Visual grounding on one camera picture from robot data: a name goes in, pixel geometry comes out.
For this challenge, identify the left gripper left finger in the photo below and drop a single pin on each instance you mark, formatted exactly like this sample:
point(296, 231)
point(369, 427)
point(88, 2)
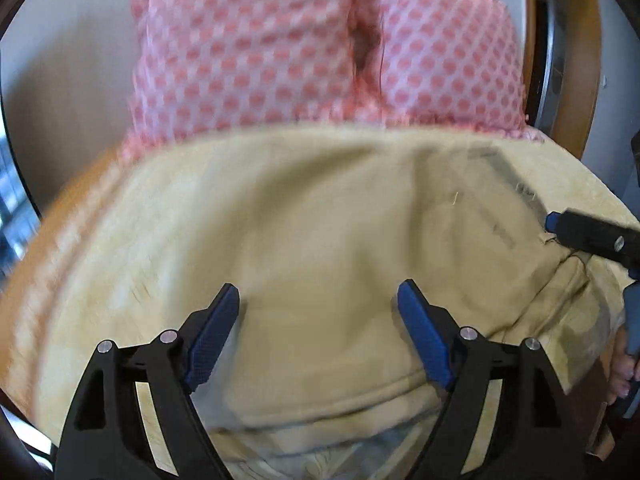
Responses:
point(103, 435)

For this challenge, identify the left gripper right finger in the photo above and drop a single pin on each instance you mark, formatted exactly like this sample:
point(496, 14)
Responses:
point(534, 435)

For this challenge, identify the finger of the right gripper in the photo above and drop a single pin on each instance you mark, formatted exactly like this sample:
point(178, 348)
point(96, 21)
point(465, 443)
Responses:
point(595, 236)

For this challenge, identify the beige khaki pants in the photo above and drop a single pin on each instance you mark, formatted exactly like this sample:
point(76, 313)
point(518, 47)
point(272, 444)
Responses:
point(310, 269)

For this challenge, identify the person's right hand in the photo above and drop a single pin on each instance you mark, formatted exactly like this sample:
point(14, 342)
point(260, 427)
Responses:
point(623, 368)

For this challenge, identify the yellow patterned bedspread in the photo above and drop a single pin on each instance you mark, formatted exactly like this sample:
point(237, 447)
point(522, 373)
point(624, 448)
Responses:
point(575, 279)

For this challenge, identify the window with curtains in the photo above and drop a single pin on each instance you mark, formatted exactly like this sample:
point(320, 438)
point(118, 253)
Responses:
point(19, 218)

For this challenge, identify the pink polka dot pillow right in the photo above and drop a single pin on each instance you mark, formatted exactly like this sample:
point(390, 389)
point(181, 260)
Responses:
point(442, 62)

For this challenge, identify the pink polka dot pillow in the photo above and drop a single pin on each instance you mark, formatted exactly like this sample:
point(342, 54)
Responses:
point(442, 62)
point(211, 65)

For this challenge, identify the wooden headboard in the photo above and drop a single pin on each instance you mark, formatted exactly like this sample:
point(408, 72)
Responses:
point(562, 46)

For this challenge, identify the pink polka dot pillow left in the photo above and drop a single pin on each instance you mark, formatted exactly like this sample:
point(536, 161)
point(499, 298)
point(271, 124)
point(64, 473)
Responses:
point(211, 65)

